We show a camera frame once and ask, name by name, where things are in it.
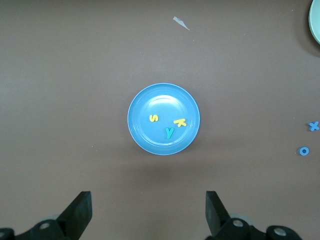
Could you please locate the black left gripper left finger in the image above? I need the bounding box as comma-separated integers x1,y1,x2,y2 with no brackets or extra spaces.
0,191,92,240

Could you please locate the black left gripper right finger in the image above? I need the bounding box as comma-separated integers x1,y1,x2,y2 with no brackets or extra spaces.
204,190,303,240

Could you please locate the teal letter y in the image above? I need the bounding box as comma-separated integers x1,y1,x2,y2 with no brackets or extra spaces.
164,126,175,140

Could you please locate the yellow letter k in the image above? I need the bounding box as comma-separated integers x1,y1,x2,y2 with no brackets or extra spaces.
173,117,188,129

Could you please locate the blue plate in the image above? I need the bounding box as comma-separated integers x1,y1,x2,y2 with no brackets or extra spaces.
127,83,201,156

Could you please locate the blue letter x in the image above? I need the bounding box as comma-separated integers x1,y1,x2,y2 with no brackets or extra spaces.
307,120,320,132

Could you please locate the brown paper table cover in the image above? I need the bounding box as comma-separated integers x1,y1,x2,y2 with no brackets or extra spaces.
0,0,320,240

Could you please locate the grey paper scrap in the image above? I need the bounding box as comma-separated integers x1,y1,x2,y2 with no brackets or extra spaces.
172,15,191,31

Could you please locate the pale green plate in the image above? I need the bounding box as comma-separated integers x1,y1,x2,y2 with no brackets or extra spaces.
308,0,320,46

